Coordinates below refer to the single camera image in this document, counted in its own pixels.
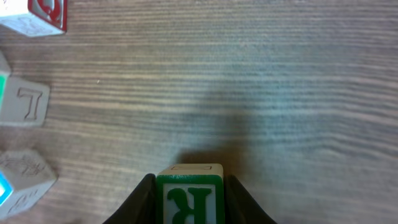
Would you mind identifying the green letter R block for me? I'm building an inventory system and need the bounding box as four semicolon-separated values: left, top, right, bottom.
155;164;225;224

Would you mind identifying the blue letter P block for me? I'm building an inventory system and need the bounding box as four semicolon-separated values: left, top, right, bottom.
1;149;57;220

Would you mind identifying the green number 7 block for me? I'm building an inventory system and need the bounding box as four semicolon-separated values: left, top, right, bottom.
1;55;50;127

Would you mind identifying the white block M side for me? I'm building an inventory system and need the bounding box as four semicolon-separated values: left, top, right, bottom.
1;0;68;37

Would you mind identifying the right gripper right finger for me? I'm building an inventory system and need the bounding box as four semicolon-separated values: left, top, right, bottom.
224;175;277;224

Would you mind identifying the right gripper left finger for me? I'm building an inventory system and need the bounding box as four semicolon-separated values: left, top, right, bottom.
103;174;156;224

